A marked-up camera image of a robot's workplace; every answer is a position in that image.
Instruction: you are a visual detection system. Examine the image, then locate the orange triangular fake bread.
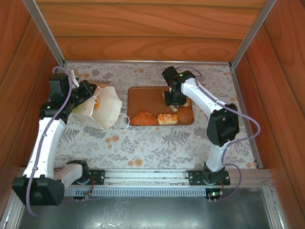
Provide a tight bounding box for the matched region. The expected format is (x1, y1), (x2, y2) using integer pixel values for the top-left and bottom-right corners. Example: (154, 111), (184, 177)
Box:
(130, 109), (158, 126)

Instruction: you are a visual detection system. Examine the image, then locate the wide aluminium base rail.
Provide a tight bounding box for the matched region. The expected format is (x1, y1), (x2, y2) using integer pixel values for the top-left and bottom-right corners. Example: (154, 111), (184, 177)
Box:
(17, 167), (272, 189)

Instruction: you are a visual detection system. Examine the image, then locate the brown rectangular tray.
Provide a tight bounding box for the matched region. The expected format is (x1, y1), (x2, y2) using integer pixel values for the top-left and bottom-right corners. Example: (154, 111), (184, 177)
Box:
(128, 85), (194, 126)

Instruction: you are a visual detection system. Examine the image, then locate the aluminium frame post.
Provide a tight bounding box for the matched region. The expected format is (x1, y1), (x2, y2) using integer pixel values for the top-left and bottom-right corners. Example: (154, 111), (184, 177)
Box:
(229, 0), (277, 70)
(22, 0), (65, 67)

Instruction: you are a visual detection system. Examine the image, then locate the reflective steel sheet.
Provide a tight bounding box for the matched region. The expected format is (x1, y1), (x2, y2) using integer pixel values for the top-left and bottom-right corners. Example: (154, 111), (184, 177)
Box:
(18, 188), (272, 229)

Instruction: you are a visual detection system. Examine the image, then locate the cheese topped fake bread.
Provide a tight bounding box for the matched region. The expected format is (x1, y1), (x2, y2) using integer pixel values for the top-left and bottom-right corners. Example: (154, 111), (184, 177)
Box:
(157, 112), (179, 125)

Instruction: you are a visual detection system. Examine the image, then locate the small cable connector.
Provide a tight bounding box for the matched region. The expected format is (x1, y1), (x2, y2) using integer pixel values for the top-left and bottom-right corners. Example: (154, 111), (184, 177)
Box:
(72, 190), (92, 200)

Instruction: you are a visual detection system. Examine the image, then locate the circuit board with green light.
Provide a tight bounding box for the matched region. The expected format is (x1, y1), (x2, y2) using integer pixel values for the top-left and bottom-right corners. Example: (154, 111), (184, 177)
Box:
(206, 188), (224, 200)

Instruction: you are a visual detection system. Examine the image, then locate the grey slotted cable duct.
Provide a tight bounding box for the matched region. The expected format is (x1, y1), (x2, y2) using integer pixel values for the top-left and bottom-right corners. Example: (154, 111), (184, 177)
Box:
(64, 187), (208, 198)

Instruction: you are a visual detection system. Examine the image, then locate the aluminium lower frame rail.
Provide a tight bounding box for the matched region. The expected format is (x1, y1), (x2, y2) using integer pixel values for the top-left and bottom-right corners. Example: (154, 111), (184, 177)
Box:
(262, 187), (289, 229)
(0, 190), (26, 229)

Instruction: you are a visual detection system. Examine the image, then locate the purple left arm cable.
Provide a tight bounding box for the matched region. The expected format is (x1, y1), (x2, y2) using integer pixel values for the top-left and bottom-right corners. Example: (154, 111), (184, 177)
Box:
(25, 66), (96, 217)

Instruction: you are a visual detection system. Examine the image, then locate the thin aluminium cross rail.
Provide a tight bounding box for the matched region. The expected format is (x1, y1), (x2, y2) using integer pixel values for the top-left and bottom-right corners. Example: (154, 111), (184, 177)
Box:
(64, 60), (231, 65)

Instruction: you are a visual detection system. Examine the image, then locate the floral patterned table mat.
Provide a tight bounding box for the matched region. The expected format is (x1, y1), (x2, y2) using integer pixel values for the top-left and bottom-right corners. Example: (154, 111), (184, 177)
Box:
(51, 62), (259, 169)

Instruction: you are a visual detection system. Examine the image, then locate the white printed paper bag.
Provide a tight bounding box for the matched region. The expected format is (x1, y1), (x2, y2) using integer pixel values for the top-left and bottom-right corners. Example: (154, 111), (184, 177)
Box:
(71, 82), (131, 132)

